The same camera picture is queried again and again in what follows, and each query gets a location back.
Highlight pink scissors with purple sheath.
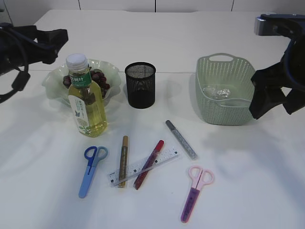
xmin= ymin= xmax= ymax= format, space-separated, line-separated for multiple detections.
xmin=180 ymin=166 xmax=214 ymax=223

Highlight green woven plastic basket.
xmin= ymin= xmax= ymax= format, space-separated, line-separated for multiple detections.
xmin=195 ymin=53 xmax=255 ymax=125

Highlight gold glitter pen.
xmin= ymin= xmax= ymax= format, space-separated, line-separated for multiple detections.
xmin=118 ymin=135 xmax=128 ymax=188

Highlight silver glitter pen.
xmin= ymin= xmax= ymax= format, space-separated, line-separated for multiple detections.
xmin=165 ymin=120 xmax=198 ymax=160

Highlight yellow tea bottle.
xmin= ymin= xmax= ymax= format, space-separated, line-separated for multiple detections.
xmin=66 ymin=53 xmax=107 ymax=137

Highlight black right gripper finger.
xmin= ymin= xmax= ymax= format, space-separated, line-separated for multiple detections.
xmin=249 ymin=62 xmax=287 ymax=119
xmin=283 ymin=88 xmax=305 ymax=115

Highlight green wavy glass plate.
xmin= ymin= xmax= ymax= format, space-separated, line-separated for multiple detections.
xmin=42 ymin=59 xmax=122 ymax=107

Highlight purple grape bunch with leaves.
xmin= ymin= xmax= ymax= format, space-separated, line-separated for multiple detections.
xmin=62 ymin=68 xmax=110 ymax=98

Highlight clear plastic sheet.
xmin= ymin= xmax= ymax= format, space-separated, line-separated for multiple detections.
xmin=202 ymin=84 xmax=231 ymax=100

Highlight clear plastic ruler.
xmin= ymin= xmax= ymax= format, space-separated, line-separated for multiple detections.
xmin=107 ymin=147 xmax=180 ymax=187

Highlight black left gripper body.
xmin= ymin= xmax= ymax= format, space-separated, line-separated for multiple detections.
xmin=0 ymin=25 xmax=38 ymax=72

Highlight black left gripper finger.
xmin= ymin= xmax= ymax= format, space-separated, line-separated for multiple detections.
xmin=36 ymin=29 xmax=69 ymax=49
xmin=26 ymin=46 xmax=59 ymax=64

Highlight blue scissors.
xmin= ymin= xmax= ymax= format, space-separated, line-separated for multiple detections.
xmin=78 ymin=146 xmax=108 ymax=198

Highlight red glitter pen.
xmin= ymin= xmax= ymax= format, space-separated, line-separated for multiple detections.
xmin=133 ymin=140 xmax=164 ymax=190

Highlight black mesh pen holder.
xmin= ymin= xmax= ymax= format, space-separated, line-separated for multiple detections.
xmin=125 ymin=62 xmax=156 ymax=109

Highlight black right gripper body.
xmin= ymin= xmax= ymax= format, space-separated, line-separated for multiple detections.
xmin=254 ymin=14 xmax=305 ymax=86

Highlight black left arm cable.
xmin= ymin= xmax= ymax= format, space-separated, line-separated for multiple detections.
xmin=0 ymin=28 xmax=31 ymax=104

